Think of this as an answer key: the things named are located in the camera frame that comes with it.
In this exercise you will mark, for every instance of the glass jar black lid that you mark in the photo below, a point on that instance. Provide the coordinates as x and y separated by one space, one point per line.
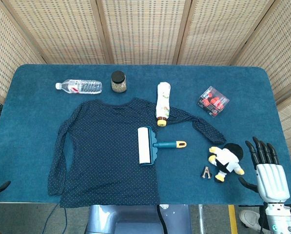
118 84

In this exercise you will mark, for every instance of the clear plastic water bottle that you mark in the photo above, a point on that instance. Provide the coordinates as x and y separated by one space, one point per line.
84 86

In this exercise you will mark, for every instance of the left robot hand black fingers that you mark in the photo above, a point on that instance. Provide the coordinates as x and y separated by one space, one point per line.
0 188

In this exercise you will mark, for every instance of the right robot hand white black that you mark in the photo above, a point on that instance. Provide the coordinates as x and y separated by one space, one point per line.
272 178

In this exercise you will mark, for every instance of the blue fabric table cover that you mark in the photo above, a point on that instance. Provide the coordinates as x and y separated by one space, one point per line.
33 126

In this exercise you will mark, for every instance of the blue-grey robot torso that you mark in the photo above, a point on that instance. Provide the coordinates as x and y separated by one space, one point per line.
135 219

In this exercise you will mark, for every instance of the metal table leg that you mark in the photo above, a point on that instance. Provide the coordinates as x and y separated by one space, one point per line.
201 219

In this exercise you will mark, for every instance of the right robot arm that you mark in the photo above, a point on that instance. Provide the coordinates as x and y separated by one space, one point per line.
280 218

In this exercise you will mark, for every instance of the clear package red items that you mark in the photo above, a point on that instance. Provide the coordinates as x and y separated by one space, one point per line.
213 102

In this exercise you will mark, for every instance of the woven bamboo screen panel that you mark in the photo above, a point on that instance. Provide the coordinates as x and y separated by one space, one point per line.
281 61
145 31
62 31
223 31
4 48

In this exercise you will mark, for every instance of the black white plush toy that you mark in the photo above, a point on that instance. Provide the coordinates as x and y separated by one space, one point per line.
226 159

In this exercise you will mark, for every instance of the white shoe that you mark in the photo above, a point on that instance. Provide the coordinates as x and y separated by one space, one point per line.
250 218

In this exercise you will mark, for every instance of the navy polka dot shirt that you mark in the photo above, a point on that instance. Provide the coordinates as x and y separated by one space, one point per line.
103 151

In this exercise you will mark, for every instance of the white bottle yellow cap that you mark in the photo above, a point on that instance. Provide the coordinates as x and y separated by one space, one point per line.
163 102

